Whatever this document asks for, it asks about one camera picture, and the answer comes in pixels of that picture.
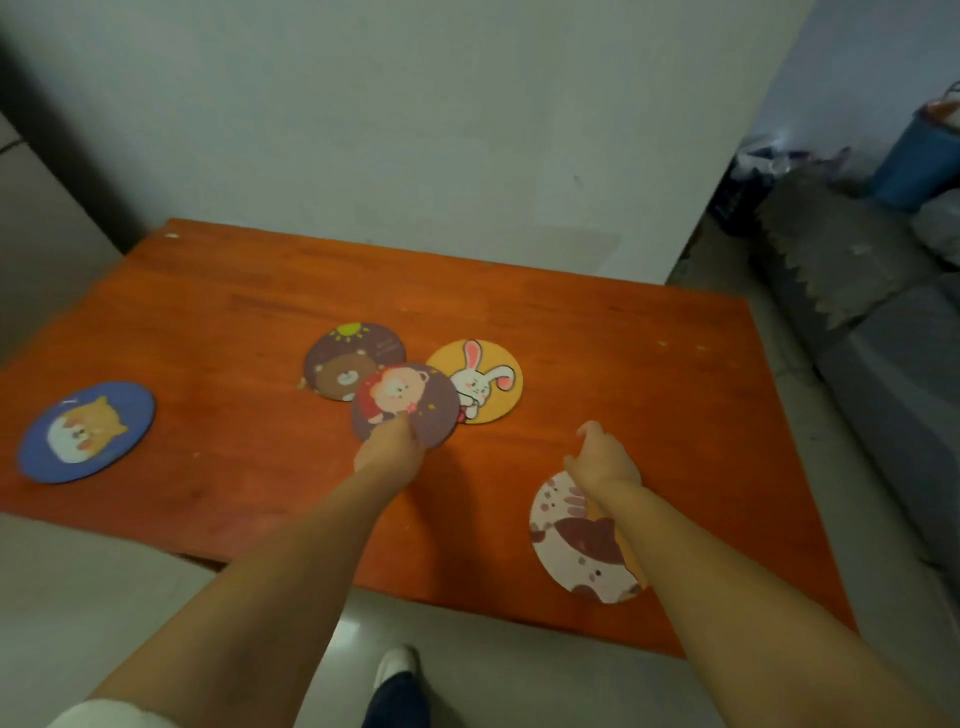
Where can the person's left forearm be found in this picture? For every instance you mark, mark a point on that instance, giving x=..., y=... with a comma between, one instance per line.
x=262, y=600

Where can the grey plastic bag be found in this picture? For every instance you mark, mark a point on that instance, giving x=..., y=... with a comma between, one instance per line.
x=939, y=225

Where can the blue round fox coaster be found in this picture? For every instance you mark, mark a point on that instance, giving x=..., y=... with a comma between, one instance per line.
x=85, y=431

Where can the white shoe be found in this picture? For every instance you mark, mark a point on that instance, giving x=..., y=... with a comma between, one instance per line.
x=397, y=664

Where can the black plastic bag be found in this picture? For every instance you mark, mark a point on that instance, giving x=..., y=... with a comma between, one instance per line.
x=750, y=187

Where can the brown round bear coaster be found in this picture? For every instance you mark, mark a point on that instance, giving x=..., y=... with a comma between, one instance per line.
x=346, y=360

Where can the blue plastic bucket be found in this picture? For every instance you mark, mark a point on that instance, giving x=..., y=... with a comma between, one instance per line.
x=919, y=161

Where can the person's right fingers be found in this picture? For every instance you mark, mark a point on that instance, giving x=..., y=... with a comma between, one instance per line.
x=589, y=430

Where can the person's right forearm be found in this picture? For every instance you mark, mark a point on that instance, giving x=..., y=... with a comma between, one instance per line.
x=742, y=615

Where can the grey jagged-edge foam mat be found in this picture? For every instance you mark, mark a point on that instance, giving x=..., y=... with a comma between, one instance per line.
x=840, y=255

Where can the dark trouser leg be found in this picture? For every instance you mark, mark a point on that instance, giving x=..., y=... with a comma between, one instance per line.
x=397, y=703

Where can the person's right hand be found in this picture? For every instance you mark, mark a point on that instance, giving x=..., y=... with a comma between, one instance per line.
x=604, y=463

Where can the white sleeve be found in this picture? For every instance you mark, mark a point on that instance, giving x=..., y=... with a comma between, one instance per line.
x=112, y=715

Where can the grey cushion block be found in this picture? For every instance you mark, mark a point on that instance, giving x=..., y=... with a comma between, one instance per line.
x=907, y=397

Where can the purple round lion coaster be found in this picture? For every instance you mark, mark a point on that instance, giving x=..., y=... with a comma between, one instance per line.
x=409, y=401

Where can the yellow round rabbit coaster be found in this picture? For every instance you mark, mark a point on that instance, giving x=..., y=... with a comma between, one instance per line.
x=484, y=379

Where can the person's left hand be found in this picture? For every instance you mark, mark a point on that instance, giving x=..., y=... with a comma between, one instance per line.
x=391, y=454

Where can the white round cat coaster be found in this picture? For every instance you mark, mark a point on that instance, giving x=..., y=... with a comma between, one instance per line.
x=574, y=547

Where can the person's left thumb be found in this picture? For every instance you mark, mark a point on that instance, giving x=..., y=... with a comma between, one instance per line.
x=401, y=430

